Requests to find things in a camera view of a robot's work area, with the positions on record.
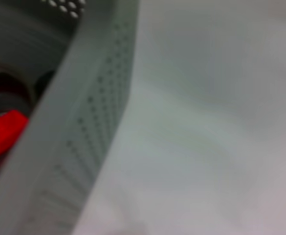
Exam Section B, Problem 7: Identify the large orange slope block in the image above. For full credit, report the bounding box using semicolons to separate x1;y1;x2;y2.
0;109;30;157

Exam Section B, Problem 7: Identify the grey-green perforated storage bin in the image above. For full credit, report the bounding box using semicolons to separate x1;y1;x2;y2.
0;0;140;235

